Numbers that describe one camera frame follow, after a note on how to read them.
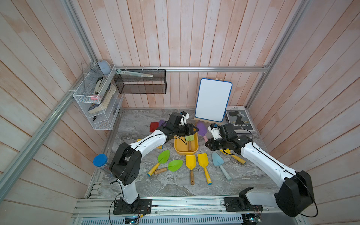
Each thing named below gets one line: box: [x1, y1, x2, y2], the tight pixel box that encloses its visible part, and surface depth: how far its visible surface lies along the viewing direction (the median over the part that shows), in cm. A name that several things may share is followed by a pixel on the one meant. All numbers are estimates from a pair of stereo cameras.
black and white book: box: [225, 105, 255, 135], surface depth 110 cm
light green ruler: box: [116, 68, 154, 78], surface depth 92 cm
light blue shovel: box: [211, 151, 232, 181], surface depth 91 cm
